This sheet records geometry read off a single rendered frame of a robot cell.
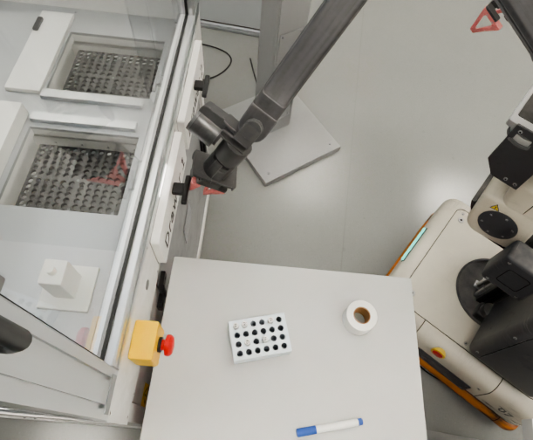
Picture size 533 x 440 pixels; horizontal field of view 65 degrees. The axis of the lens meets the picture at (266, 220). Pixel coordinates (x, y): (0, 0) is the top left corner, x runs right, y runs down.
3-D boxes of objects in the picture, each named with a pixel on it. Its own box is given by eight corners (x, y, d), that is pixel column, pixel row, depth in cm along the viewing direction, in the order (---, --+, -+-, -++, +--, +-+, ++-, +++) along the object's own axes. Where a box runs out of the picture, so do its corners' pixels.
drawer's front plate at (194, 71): (204, 71, 122) (201, 39, 112) (188, 151, 108) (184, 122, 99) (198, 71, 122) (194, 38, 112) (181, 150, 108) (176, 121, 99)
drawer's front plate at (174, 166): (187, 158, 107) (182, 130, 97) (166, 264, 93) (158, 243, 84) (180, 158, 107) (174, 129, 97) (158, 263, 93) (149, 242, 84)
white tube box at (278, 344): (282, 316, 96) (283, 312, 92) (290, 354, 92) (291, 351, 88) (228, 326, 94) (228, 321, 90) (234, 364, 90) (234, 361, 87)
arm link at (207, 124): (265, 129, 75) (272, 115, 83) (215, 85, 73) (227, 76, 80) (226, 174, 81) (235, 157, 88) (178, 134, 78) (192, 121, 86)
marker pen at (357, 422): (359, 416, 87) (362, 416, 85) (362, 425, 86) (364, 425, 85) (295, 429, 85) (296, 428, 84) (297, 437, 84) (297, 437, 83)
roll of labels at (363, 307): (354, 299, 99) (358, 293, 95) (378, 319, 97) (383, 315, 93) (336, 319, 96) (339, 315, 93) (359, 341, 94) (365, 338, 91)
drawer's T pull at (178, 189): (191, 177, 95) (191, 174, 94) (186, 206, 91) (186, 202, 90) (175, 175, 95) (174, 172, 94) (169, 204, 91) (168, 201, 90)
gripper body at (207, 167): (191, 153, 90) (206, 134, 84) (233, 168, 95) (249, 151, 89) (188, 178, 87) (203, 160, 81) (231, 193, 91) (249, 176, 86)
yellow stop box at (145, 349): (167, 330, 85) (162, 320, 78) (160, 367, 81) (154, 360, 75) (142, 327, 84) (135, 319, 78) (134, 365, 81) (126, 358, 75)
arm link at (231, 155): (247, 158, 80) (258, 141, 83) (218, 134, 78) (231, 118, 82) (230, 175, 85) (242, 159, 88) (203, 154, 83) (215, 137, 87)
